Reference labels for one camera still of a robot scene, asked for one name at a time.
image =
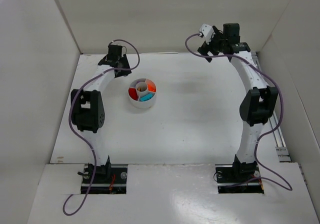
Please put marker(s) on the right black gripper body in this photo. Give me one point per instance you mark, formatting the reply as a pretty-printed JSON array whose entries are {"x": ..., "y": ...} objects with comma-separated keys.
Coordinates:
[{"x": 208, "y": 50}]

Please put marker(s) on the red lego brick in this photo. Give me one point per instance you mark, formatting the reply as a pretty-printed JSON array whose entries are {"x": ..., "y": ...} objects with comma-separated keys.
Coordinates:
[{"x": 133, "y": 94}]

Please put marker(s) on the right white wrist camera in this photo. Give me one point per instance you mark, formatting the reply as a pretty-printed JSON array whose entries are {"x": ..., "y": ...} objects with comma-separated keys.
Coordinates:
[{"x": 206, "y": 32}]

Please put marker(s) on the brown lego plate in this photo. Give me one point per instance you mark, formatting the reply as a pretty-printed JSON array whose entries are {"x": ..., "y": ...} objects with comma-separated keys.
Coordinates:
[{"x": 141, "y": 88}]

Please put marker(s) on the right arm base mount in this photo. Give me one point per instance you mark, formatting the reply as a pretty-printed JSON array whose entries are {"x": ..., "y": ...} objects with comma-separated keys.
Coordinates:
[{"x": 228, "y": 182}]

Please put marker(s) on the white round divided container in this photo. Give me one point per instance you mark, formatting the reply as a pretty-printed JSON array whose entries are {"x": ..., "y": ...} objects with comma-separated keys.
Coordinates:
[{"x": 137, "y": 103}]

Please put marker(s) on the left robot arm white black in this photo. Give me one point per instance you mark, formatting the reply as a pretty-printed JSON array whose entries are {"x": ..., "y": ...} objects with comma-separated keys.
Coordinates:
[{"x": 87, "y": 113}]

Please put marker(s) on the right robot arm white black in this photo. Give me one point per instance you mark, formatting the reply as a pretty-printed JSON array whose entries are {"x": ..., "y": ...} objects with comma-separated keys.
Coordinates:
[{"x": 257, "y": 106}]

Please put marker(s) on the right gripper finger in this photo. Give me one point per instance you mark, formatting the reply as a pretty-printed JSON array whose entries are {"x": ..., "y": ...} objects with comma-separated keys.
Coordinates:
[
  {"x": 216, "y": 32},
  {"x": 206, "y": 49}
]

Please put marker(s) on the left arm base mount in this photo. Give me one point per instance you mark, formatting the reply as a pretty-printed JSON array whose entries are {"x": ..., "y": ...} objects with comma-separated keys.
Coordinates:
[{"x": 113, "y": 183}]

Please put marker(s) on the orange round lego piece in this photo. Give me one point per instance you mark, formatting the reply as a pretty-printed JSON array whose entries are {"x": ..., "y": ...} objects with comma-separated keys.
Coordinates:
[{"x": 151, "y": 88}]

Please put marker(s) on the teal lego brick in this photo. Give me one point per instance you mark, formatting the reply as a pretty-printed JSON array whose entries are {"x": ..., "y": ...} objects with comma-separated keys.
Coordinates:
[{"x": 146, "y": 97}]

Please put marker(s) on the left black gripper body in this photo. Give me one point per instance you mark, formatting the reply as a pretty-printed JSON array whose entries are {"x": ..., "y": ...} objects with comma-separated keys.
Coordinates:
[{"x": 122, "y": 70}]

